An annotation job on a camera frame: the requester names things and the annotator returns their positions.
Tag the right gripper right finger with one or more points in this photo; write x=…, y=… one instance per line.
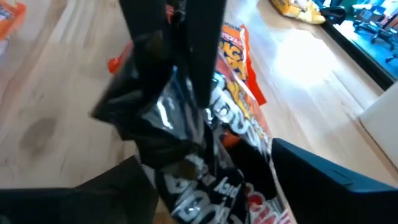
x=326, y=199

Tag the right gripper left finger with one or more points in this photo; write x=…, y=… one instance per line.
x=93, y=205

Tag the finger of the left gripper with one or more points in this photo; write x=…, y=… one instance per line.
x=205, y=46
x=146, y=25

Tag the red Saucy Noods noodle pack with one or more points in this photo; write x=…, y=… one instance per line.
x=236, y=49
x=12, y=18

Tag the black Fire noodle pack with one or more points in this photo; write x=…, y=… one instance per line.
x=174, y=140

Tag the yellow Maruchan noodle pack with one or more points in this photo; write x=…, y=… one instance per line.
x=298, y=11

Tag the white opaque plastic bin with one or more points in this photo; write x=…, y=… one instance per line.
x=385, y=124

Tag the black table clamp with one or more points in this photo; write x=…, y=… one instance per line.
x=334, y=14

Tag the grey office chair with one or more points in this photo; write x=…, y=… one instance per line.
x=382, y=31

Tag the black aluminium table frame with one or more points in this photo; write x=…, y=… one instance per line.
x=367, y=62

